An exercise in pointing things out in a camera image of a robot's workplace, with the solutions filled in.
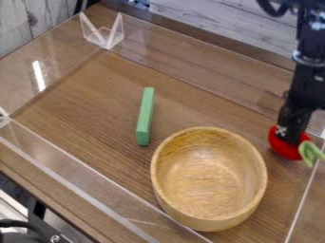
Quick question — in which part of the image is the clear acrylic tray enclosure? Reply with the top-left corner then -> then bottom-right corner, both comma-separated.
0,6 -> 325,243

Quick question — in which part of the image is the red plush strawberry toy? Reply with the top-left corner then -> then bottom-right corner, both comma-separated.
268,125 -> 325,168

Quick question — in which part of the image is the black cable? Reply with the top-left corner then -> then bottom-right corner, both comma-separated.
0,218 -> 39,235

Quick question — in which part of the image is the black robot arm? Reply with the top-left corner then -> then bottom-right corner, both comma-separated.
257,0 -> 325,144

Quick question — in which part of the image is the wooden bowl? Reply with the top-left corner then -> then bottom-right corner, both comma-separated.
150,126 -> 268,232

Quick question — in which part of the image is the green rectangular block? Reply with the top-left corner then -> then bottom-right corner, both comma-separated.
137,87 -> 156,146

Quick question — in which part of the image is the black metal bracket with bolt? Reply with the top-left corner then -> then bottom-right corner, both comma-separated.
29,200 -> 73,243

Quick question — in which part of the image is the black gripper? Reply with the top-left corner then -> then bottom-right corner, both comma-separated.
276,50 -> 325,145

